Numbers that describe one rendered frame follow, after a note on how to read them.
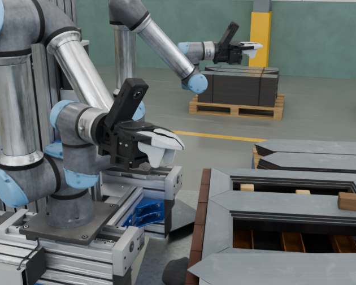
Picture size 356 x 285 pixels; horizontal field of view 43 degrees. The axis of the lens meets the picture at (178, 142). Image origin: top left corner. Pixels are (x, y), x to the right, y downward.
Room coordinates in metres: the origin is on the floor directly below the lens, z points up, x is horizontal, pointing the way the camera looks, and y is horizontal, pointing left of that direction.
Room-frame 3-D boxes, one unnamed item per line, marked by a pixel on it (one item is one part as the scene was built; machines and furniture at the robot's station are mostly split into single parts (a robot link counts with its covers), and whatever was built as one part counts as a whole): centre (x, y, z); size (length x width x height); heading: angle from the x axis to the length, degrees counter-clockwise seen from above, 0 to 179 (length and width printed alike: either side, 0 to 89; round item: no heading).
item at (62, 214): (1.22, 0.33, 1.09); 0.15 x 0.15 x 0.10
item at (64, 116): (0.95, 0.22, 1.43); 0.11 x 0.08 x 0.09; 48
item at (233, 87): (5.99, -0.83, 0.26); 1.20 x 0.80 x 0.53; 75
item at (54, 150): (1.22, 0.33, 1.20); 0.13 x 0.12 x 0.14; 138
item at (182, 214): (1.82, -0.03, 0.70); 0.39 x 0.12 x 0.04; 173
